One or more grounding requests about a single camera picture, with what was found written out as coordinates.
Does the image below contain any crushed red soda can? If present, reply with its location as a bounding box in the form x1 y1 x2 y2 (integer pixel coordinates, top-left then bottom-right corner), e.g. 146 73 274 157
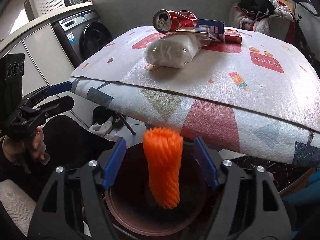
152 9 198 34

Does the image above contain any grey washing machine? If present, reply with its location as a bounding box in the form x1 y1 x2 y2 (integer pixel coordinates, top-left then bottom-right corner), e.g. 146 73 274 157
52 10 113 68

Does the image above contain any chair piled with clothes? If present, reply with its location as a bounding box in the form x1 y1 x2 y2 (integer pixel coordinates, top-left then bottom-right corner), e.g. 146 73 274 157
228 0 296 44

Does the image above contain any orange foam fruit net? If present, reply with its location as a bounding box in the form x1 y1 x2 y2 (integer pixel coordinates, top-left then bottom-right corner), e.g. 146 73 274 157
143 127 183 209

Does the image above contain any white tissue pack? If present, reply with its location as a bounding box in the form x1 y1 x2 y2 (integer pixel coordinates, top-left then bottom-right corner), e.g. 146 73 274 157
144 34 201 69

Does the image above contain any clear plastic wrapper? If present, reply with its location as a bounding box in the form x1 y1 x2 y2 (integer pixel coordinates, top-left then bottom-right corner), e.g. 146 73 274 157
174 27 222 46

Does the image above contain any white slipper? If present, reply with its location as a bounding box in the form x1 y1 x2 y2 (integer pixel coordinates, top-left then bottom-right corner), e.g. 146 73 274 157
88 121 112 137

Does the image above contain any red cigarette box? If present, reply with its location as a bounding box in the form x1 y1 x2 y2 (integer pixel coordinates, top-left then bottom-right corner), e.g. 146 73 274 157
223 29 242 44

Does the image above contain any white perforated air purifier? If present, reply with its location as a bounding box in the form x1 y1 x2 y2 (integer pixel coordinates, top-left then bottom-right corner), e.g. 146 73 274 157
24 0 66 22

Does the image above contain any person's left hand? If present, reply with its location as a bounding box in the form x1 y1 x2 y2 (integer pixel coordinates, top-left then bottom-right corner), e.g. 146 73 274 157
1 127 50 166

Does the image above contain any blue cardboard box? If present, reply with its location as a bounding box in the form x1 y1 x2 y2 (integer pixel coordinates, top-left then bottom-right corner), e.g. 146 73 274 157
197 18 225 35

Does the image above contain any geometric pattern folded mat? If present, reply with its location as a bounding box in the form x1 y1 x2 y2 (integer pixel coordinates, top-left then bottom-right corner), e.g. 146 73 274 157
69 77 319 167

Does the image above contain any round trash bin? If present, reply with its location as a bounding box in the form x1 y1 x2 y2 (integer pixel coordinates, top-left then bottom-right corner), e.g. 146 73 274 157
105 142 217 239

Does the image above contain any white cartoon foam mat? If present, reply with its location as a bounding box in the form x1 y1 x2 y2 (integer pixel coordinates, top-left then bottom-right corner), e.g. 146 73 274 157
72 26 319 131

